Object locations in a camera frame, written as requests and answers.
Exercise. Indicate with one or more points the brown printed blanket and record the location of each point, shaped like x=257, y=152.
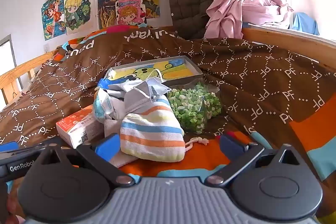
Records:
x=236, y=69

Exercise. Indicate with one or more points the window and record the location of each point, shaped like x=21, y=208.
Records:
x=6, y=53

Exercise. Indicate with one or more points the white wall socket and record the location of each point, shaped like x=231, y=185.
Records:
x=46, y=47

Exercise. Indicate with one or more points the wooden bed frame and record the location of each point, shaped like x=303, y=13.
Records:
x=288, y=43

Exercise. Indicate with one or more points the pink crumpled cloth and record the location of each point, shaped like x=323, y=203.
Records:
x=225, y=16

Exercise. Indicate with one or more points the orange tissue box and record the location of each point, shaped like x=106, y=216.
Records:
x=76, y=127

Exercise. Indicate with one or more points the grey face mask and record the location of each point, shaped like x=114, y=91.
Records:
x=141, y=98

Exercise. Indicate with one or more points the blue cloth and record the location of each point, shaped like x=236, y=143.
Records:
x=305, y=24

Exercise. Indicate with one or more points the bag of green candies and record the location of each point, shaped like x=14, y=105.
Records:
x=194, y=108

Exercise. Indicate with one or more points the grey tray with painted picture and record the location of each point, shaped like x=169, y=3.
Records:
x=178, y=66

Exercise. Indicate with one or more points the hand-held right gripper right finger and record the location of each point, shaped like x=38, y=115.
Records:
x=231, y=145

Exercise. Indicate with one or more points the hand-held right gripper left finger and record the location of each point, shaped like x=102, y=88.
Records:
x=107, y=146

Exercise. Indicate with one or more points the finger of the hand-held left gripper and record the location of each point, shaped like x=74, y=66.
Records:
x=23, y=152
x=8, y=146

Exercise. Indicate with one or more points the magenta pillow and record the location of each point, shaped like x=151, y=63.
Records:
x=120, y=28

